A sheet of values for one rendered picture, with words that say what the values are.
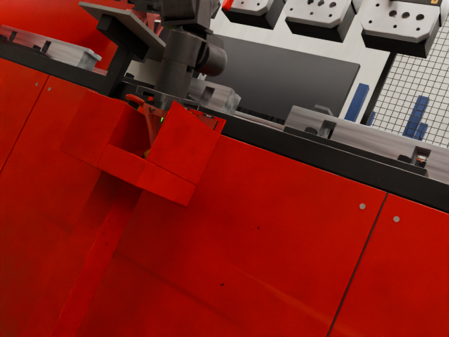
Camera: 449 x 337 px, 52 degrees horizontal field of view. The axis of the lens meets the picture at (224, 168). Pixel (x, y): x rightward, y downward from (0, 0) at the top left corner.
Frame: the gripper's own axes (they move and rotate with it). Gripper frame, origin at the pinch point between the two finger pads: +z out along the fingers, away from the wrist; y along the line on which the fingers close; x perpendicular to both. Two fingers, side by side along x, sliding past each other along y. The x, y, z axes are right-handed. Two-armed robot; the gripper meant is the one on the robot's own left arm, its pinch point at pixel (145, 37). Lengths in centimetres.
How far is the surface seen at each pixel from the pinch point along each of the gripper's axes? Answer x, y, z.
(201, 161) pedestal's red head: 25, -43, 17
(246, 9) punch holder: -13.6, -21.2, -11.2
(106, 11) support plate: 15.8, -2.6, -5.6
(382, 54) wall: -477, 91, 5
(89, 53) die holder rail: -4.8, 28.8, 8.9
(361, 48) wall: -475, 117, 3
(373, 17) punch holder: -15, -54, -14
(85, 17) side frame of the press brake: -45, 84, 2
